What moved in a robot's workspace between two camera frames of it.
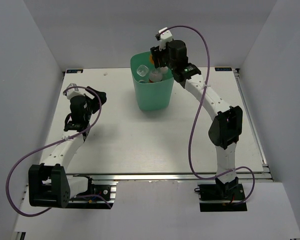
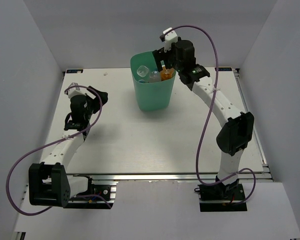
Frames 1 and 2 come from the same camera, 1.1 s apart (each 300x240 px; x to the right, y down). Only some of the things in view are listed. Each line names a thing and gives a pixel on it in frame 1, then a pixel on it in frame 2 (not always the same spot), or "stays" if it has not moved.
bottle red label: x=156 y=75 stays
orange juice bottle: x=151 y=59 -> x=167 y=74
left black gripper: x=102 y=97 stays
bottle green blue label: x=142 y=70 stays
